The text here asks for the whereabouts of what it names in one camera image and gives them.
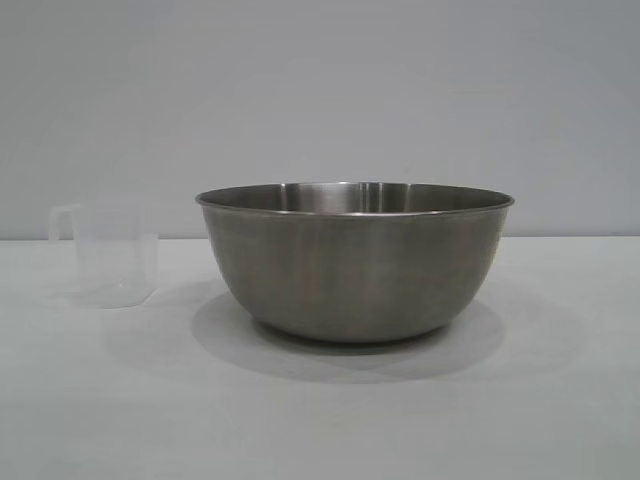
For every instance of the stainless steel mixing bowl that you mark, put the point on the stainless steel mixing bowl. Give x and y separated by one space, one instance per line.
355 270

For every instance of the translucent plastic measuring cup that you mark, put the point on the translucent plastic measuring cup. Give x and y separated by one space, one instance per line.
115 260

